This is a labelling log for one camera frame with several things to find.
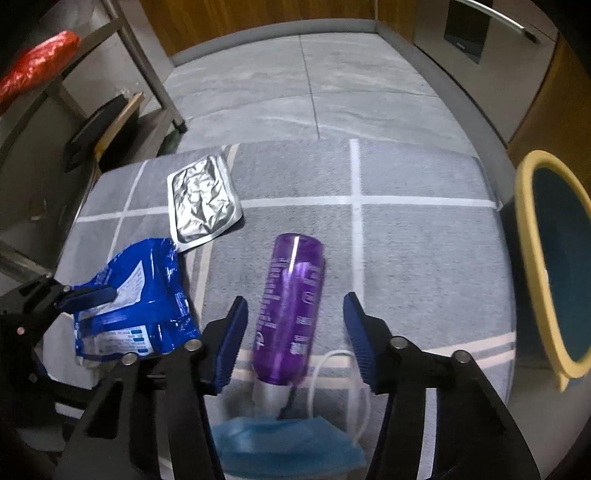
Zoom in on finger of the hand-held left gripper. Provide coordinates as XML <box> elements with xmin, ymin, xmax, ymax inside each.
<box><xmin>0</xmin><ymin>272</ymin><xmax>118</xmax><ymax>333</ymax></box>
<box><xmin>28</xmin><ymin>348</ymin><xmax>105</xmax><ymax>411</ymax></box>

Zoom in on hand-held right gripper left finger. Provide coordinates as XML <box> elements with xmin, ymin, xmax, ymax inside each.
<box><xmin>54</xmin><ymin>295</ymin><xmax>250</xmax><ymax>480</ymax></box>

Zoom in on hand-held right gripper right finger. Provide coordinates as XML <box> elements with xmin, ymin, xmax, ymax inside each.
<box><xmin>342</xmin><ymin>292</ymin><xmax>541</xmax><ymax>480</ymax></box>

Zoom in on blue wet wipe packet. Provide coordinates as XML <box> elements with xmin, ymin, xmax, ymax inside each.
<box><xmin>74</xmin><ymin>237</ymin><xmax>204</xmax><ymax>368</ymax></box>

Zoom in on purple plastic bottle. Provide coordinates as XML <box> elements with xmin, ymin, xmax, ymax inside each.
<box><xmin>252</xmin><ymin>233</ymin><xmax>326</xmax><ymax>419</ymax></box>

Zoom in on blue face mask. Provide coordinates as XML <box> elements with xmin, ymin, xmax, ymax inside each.
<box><xmin>210</xmin><ymin>351</ymin><xmax>370</xmax><ymax>476</ymax></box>

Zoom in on blue bin with yellow rim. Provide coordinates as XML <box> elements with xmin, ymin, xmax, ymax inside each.
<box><xmin>514</xmin><ymin>150</ymin><xmax>591</xmax><ymax>393</ymax></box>

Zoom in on grey mat with white stripes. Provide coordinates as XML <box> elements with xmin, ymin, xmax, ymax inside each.
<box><xmin>41</xmin><ymin>138</ymin><xmax>518</xmax><ymax>480</ymax></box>

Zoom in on silver foil packet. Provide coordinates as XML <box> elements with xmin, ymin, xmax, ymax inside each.
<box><xmin>166</xmin><ymin>154</ymin><xmax>244</xmax><ymax>254</ymax></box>

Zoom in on flat black object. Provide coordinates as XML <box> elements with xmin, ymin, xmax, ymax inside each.
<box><xmin>64</xmin><ymin>95</ymin><xmax>139</xmax><ymax>172</ymax></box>

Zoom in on small green object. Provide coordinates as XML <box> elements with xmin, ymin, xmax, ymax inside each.
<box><xmin>159</xmin><ymin>129</ymin><xmax>183</xmax><ymax>156</ymax></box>

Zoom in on wooden board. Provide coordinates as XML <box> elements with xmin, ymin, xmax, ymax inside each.
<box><xmin>93</xmin><ymin>92</ymin><xmax>145</xmax><ymax>158</ymax></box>

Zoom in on metal rack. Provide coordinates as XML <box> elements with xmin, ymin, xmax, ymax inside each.
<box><xmin>0</xmin><ymin>0</ymin><xmax>188</xmax><ymax>287</ymax></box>

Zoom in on red plastic bag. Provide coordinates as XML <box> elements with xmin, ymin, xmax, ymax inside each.
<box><xmin>0</xmin><ymin>30</ymin><xmax>81</xmax><ymax>108</ymax></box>

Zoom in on stainless steel appliance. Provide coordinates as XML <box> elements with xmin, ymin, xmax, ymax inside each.
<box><xmin>413</xmin><ymin>0</ymin><xmax>560</xmax><ymax>144</ymax></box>

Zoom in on wooden cabinet with grey plinth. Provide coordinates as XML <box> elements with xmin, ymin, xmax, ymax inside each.
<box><xmin>505</xmin><ymin>39</ymin><xmax>591</xmax><ymax>185</ymax></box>

